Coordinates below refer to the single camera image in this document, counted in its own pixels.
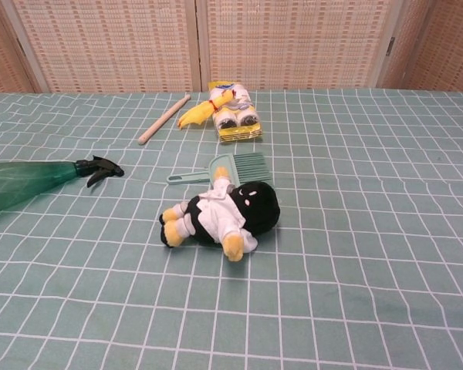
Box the green spray bottle black trigger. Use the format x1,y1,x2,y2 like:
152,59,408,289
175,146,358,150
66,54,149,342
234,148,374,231
0,155,125,218

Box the black plush doll white coat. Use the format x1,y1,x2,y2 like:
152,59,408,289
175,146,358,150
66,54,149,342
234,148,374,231
158,166,282,263

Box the yellow rubber chicken toy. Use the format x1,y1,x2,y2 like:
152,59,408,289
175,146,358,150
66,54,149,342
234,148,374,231
177,89,238,130

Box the teal grid-patterned tablecloth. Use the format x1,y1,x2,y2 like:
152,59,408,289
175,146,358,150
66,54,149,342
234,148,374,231
0,88,463,370

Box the teal plastic dustpan comb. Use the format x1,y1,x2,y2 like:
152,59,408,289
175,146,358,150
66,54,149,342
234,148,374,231
166,151,273,187

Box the yellow snack roll package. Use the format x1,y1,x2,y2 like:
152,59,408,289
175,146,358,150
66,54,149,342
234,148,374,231
208,80,265,144

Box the wooden stick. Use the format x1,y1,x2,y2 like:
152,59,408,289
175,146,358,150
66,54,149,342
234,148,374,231
137,93,192,146

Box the woven folding screen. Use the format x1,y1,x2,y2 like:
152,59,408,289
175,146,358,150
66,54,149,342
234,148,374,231
0,0,463,95

